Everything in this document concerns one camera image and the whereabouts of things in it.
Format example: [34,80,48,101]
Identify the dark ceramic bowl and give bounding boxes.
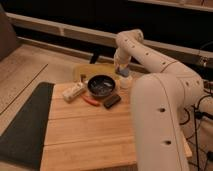
[87,75,116,98]

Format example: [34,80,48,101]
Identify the long wooden rail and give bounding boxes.
[7,13,213,69]

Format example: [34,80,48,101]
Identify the blue small object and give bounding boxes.
[119,68,130,77]

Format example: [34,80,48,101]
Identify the black cables on floor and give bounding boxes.
[179,79,213,171]

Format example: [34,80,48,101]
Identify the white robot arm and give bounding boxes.
[114,29,213,171]

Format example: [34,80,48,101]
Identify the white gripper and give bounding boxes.
[114,57,130,75]

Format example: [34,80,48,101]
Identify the black floor mat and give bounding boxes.
[0,82,54,170]

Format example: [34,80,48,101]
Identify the wooden table board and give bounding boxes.
[39,79,193,171]

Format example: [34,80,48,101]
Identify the black rectangular block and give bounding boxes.
[103,94,121,109]

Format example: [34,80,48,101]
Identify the white rectangular box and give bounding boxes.
[62,82,86,102]

